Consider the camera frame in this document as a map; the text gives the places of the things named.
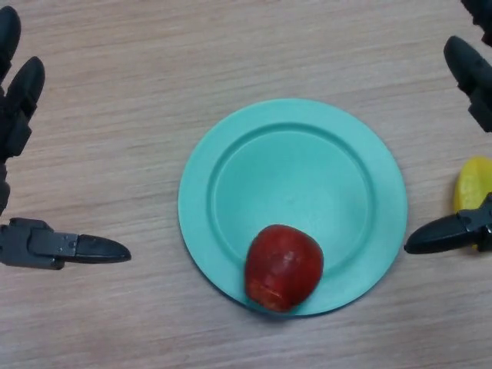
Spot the green round plate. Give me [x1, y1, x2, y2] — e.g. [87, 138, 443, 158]
[178, 98, 407, 317]

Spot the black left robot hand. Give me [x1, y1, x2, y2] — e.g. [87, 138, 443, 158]
[0, 5, 132, 271]

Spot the red apple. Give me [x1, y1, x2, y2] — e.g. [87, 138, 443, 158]
[244, 224, 324, 313]

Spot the yellow starfruit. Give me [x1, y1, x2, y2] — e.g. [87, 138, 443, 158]
[453, 155, 492, 253]

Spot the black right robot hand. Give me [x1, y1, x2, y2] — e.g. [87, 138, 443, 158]
[404, 0, 492, 255]

